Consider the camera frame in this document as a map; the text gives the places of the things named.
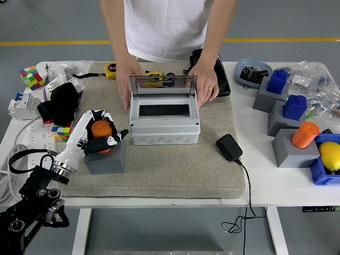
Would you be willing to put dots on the green plastic strip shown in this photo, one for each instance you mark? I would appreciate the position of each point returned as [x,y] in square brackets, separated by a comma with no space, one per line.
[309,114]

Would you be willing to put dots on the orange cylinder battery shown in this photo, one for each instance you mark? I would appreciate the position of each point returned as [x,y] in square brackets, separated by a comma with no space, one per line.
[102,130]
[305,134]

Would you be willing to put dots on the small black cylinder battery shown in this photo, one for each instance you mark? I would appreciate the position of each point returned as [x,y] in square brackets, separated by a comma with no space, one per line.
[170,83]

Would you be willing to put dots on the yellow tape measure clear face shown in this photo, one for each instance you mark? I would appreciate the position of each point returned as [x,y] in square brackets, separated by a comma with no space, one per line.
[152,83]

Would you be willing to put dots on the white power strip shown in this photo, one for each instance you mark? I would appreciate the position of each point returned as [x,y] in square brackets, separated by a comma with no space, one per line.
[40,138]

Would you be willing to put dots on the glossy black tray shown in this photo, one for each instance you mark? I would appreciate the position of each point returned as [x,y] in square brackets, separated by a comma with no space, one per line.
[223,79]

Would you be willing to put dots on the yellow lemon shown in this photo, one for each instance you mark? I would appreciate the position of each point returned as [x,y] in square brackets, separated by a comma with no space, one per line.
[330,155]

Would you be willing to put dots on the white circuit breaker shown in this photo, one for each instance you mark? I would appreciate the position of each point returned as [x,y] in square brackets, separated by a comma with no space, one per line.
[21,105]

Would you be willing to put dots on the blue battery block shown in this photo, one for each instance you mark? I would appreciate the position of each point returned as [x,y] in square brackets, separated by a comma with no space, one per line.
[277,81]
[294,107]

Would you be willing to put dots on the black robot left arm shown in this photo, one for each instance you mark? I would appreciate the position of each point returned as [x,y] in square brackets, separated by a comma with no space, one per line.
[32,202]

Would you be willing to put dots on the small clear parts packet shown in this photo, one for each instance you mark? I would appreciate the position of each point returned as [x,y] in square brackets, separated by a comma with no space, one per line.
[300,80]

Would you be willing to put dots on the clear plastic bag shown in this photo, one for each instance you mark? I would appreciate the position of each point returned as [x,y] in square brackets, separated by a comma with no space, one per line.
[77,65]

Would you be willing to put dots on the person's right forearm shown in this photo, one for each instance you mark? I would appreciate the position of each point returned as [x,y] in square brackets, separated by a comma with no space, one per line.
[117,34]

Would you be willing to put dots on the white table leg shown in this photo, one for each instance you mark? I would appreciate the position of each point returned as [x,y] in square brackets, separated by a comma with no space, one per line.
[81,231]
[277,231]

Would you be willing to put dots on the colourful puzzle cube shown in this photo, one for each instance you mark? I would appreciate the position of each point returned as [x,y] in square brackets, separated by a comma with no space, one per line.
[30,77]
[62,131]

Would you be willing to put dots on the grey block with round hole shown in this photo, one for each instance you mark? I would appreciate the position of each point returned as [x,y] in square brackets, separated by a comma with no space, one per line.
[111,162]

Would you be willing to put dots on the white purple parts packet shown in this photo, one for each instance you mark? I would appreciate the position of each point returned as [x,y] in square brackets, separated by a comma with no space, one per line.
[51,86]

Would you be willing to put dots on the person's right hand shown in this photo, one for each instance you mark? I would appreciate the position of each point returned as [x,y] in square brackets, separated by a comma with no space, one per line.
[127,77]

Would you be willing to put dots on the black power adapter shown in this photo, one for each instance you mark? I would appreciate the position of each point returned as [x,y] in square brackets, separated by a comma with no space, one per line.
[229,146]

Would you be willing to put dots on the white terminal block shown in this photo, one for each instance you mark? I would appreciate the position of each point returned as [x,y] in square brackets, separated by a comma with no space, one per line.
[79,83]

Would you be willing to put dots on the person's left hand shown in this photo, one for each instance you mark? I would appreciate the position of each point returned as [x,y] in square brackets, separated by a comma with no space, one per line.
[207,82]

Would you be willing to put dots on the person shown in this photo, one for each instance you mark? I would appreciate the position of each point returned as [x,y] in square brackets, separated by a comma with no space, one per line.
[164,26]

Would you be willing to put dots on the grey electrical box with lid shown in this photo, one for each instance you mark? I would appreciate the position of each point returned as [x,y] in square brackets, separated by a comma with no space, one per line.
[164,127]

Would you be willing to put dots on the light blue bowl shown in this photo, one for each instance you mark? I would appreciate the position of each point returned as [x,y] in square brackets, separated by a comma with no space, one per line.
[243,65]

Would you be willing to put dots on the person's left forearm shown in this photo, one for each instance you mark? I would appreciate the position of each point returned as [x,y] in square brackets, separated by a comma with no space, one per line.
[216,34]

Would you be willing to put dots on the black cloth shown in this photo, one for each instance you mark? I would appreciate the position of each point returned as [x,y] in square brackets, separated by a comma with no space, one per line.
[61,103]

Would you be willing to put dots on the clear plastic bags of parts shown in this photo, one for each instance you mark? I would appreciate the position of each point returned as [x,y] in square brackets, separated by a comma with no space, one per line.
[324,90]

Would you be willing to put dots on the black table control panel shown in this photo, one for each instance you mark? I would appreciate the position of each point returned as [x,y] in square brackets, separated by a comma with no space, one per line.
[318,209]

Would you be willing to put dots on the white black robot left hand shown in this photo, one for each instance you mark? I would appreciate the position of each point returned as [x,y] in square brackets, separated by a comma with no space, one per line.
[77,132]

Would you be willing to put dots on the thin grey screwdriver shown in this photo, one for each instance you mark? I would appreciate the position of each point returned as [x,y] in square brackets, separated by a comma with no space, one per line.
[46,74]

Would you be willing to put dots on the dark electronic components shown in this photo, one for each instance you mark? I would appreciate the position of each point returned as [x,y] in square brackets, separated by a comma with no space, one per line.
[252,74]

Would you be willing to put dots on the black plastic clip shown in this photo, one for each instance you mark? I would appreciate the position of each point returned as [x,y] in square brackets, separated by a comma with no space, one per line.
[187,71]

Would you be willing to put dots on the grey holder block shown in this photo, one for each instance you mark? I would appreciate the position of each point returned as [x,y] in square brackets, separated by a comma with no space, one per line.
[292,156]
[261,101]
[279,122]

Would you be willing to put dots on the blue plastic bin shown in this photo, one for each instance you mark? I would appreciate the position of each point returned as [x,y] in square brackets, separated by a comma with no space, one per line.
[318,175]

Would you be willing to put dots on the beige fabric mat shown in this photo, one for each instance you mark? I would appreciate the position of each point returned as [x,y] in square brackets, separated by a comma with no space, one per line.
[164,170]

